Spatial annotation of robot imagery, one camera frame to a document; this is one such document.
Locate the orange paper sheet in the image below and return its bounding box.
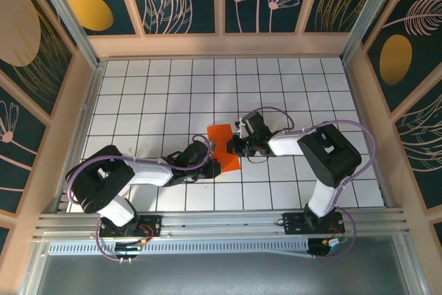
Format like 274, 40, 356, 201
206, 123, 242, 173

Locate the thin black cable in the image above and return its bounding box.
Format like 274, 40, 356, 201
247, 151, 271, 165

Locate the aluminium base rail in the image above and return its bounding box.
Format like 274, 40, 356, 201
32, 207, 410, 240

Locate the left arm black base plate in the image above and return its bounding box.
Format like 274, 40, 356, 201
99, 214, 163, 240

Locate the grey slotted cable duct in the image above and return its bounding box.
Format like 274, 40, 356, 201
48, 238, 314, 258

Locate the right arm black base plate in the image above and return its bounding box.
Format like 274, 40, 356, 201
282, 211, 346, 236

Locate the aluminium side rail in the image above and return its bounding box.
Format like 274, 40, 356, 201
57, 61, 104, 213
345, 61, 394, 209

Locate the black electronics board with wires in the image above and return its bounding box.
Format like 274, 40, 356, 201
113, 238, 144, 264
306, 236, 349, 260

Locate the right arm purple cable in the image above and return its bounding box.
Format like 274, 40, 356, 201
251, 106, 377, 260

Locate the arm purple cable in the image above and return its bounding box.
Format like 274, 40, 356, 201
251, 106, 377, 260
67, 135, 212, 263

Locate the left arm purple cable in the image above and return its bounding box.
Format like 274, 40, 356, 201
67, 135, 212, 263

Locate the aluminium frame post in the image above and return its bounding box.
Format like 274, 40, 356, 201
340, 0, 407, 64
27, 0, 104, 70

